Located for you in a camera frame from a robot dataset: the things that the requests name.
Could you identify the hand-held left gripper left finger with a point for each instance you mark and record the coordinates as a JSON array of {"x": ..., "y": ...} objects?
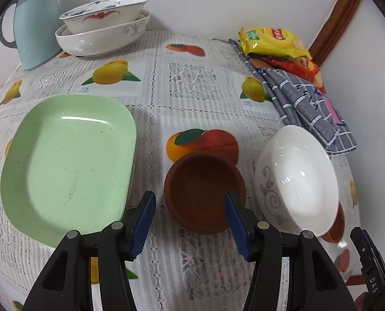
[{"x": 142, "y": 223}]

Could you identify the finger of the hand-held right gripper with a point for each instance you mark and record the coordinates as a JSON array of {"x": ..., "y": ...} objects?
[{"x": 366, "y": 249}]

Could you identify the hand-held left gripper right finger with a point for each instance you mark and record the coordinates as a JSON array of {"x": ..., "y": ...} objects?
[{"x": 238, "y": 226}]

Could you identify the small brown bowl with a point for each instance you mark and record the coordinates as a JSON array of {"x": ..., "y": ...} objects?
[
  {"x": 336, "y": 230},
  {"x": 199, "y": 181}
]

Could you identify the white bowl with grey swirls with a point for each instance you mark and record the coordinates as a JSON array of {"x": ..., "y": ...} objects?
[{"x": 302, "y": 175}]

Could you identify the green plastic plate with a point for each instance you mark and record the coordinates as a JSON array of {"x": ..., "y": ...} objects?
[{"x": 66, "y": 168}]

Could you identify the grey checked cloth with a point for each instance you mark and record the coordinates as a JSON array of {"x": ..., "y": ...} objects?
[{"x": 302, "y": 103}]

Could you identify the fruit print tablecloth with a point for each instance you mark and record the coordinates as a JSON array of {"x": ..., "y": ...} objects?
[{"x": 192, "y": 81}]

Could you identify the red chip bag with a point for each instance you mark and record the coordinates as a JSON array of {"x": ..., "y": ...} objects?
[{"x": 296, "y": 66}]

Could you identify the large white bowl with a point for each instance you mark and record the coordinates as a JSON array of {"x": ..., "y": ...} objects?
[{"x": 98, "y": 42}]

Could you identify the yellow chip bag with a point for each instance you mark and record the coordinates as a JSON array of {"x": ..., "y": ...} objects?
[{"x": 270, "y": 40}]

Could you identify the blue patterned white bowl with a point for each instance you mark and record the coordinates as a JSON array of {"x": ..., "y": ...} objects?
[{"x": 108, "y": 17}]

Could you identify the light blue thermos jug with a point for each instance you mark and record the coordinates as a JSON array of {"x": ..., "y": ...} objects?
[{"x": 33, "y": 22}]

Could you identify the wooden door frame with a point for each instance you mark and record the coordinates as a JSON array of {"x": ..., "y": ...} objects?
[{"x": 338, "y": 22}]

